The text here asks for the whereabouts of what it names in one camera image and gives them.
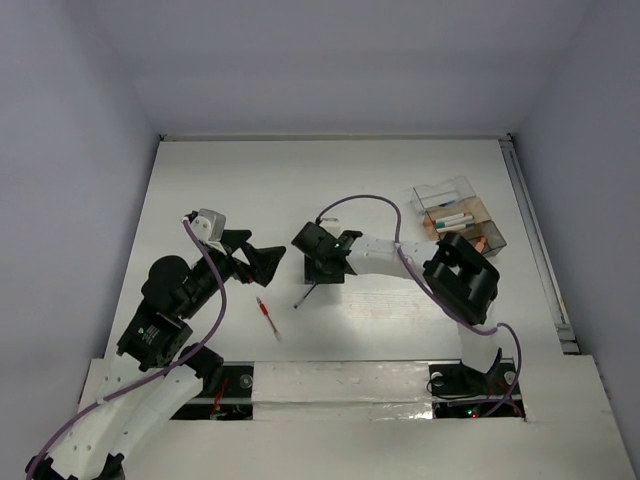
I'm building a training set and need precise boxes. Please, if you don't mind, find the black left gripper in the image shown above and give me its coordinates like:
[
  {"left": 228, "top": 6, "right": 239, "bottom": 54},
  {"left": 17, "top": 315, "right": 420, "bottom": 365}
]
[{"left": 181, "top": 228, "right": 286, "bottom": 316}]

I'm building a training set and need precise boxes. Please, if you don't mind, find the purple cable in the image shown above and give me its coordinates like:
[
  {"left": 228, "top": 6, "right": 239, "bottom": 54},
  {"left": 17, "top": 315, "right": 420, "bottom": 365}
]
[
  {"left": 315, "top": 194, "right": 524, "bottom": 419},
  {"left": 24, "top": 214, "right": 229, "bottom": 479}
]

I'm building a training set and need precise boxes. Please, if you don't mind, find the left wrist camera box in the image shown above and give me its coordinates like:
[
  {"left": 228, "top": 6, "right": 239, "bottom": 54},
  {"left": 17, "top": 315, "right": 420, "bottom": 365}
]
[{"left": 182, "top": 209, "right": 226, "bottom": 245}]

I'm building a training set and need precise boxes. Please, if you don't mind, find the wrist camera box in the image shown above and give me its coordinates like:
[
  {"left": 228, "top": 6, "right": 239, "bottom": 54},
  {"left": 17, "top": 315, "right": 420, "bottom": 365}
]
[
  {"left": 319, "top": 217, "right": 341, "bottom": 235},
  {"left": 182, "top": 209, "right": 226, "bottom": 245}
]

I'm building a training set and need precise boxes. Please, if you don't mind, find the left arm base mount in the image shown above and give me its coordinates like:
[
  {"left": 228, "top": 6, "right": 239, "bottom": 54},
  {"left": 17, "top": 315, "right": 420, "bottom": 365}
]
[{"left": 171, "top": 362, "right": 254, "bottom": 421}]

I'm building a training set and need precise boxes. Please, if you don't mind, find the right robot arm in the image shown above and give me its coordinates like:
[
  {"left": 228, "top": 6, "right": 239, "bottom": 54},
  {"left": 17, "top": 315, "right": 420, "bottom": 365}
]
[{"left": 292, "top": 222, "right": 500, "bottom": 392}]

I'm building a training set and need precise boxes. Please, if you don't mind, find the green capped white marker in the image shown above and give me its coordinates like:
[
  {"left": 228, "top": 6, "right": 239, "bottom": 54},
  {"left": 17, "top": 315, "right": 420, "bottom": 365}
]
[{"left": 434, "top": 217, "right": 468, "bottom": 231}]

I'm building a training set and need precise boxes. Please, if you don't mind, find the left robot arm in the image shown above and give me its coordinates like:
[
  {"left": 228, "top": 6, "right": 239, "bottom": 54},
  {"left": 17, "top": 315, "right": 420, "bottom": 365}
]
[{"left": 26, "top": 222, "right": 286, "bottom": 479}]

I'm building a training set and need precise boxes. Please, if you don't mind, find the blue ballpoint pen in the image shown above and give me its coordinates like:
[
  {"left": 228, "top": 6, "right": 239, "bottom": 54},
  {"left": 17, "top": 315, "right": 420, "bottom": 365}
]
[{"left": 293, "top": 283, "right": 317, "bottom": 309}]

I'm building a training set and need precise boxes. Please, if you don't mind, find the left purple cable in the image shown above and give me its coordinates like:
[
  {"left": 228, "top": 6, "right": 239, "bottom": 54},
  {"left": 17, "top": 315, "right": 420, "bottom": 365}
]
[{"left": 24, "top": 214, "right": 229, "bottom": 479}]

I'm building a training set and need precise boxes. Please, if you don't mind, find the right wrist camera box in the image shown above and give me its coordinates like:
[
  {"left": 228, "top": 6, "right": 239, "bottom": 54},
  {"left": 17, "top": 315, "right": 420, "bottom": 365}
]
[{"left": 319, "top": 217, "right": 341, "bottom": 235}]

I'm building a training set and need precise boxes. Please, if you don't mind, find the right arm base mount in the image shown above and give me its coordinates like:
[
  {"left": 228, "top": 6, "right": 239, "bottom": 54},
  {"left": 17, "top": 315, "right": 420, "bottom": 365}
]
[{"left": 426, "top": 356, "right": 526, "bottom": 419}]

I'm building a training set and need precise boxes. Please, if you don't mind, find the clear compartment organizer box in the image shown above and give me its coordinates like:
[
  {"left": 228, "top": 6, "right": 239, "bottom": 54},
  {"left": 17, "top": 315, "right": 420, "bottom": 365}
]
[{"left": 411, "top": 176, "right": 507, "bottom": 258}]

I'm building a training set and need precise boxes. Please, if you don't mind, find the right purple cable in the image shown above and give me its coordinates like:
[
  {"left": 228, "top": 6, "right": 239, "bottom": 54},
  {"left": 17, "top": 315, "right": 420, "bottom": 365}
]
[{"left": 315, "top": 194, "right": 524, "bottom": 419}]

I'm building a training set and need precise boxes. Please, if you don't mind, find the red capped white marker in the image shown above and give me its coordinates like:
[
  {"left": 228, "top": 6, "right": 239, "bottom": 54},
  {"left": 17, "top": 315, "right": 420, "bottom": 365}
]
[{"left": 434, "top": 212, "right": 474, "bottom": 224}]

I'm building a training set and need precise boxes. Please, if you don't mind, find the red ballpoint pen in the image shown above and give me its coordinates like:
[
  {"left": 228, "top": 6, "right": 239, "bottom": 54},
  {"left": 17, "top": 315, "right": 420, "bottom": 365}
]
[{"left": 256, "top": 297, "right": 282, "bottom": 342}]

